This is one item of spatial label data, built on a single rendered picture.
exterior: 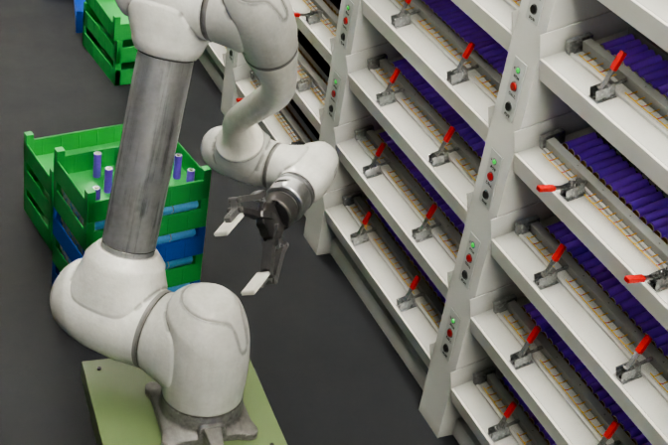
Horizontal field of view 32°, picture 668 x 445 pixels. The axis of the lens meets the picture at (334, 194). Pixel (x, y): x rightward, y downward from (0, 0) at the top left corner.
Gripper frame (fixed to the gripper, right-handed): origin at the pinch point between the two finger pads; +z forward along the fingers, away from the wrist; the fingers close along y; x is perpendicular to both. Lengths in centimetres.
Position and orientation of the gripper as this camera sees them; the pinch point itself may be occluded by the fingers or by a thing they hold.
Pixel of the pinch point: (237, 261)
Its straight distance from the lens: 223.0
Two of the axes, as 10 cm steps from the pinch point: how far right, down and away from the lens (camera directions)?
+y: -3.4, -8.5, -4.0
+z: -4.0, 5.2, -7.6
